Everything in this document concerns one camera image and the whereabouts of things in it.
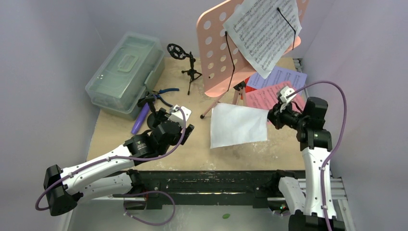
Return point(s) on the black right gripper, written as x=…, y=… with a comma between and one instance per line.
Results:
x=274, y=114

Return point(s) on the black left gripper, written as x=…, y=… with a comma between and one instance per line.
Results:
x=161, y=116

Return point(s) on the pink sheet music page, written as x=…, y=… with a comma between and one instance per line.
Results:
x=265, y=98

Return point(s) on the purple toy microphone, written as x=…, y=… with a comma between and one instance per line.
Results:
x=140, y=119

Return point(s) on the lavender sheet music page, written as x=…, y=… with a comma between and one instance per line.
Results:
x=277, y=76

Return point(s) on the red sheet music page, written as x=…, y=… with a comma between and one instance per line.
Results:
x=248, y=88

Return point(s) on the pink music stand tripod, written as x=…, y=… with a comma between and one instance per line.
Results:
x=223, y=66

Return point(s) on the white sheet music page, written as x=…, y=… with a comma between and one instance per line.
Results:
x=263, y=30
x=234, y=124

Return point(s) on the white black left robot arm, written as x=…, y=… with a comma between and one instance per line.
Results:
x=65, y=187

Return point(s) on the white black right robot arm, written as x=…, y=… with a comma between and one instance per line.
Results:
x=314, y=209

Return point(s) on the clear green plastic storage box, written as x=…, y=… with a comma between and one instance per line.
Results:
x=131, y=69

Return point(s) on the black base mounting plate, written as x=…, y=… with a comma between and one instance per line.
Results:
x=255, y=188

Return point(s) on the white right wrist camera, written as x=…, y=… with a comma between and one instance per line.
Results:
x=285, y=95

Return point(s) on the blue-handled pliers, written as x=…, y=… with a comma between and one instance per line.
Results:
x=159, y=95

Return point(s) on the aluminium front frame rail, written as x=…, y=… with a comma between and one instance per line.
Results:
x=337, y=190

